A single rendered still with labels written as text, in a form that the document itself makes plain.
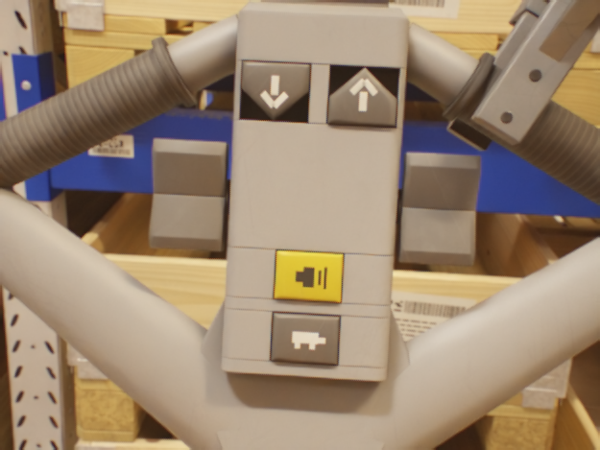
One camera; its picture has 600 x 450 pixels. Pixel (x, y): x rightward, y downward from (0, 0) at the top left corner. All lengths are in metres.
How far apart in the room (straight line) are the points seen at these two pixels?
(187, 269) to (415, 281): 0.36
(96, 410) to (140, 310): 0.92
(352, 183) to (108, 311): 0.15
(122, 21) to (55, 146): 0.70
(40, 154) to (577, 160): 0.29
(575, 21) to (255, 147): 0.17
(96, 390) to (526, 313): 0.99
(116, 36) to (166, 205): 0.73
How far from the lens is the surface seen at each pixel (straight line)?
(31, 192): 1.29
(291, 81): 0.40
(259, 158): 0.40
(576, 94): 1.15
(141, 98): 0.42
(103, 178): 1.24
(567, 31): 0.40
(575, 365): 2.02
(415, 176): 0.40
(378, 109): 0.40
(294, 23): 0.41
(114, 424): 1.35
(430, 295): 1.19
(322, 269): 0.40
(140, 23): 1.12
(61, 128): 0.43
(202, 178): 0.41
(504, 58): 0.47
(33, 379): 1.44
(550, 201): 1.24
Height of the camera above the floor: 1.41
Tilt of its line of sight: 20 degrees down
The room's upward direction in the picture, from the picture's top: 3 degrees clockwise
